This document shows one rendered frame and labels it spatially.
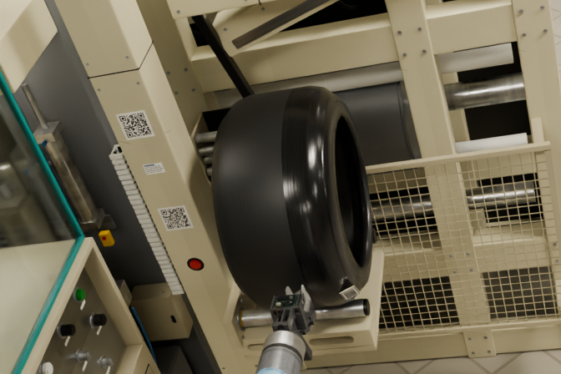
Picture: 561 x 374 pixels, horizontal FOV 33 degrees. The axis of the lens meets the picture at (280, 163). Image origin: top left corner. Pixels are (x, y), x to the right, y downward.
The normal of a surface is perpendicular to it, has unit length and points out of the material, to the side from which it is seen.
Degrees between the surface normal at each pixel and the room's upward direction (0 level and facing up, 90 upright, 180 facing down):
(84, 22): 90
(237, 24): 90
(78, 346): 90
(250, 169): 36
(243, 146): 25
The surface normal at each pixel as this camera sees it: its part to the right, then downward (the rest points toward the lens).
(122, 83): -0.15, 0.59
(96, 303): 0.95, -0.14
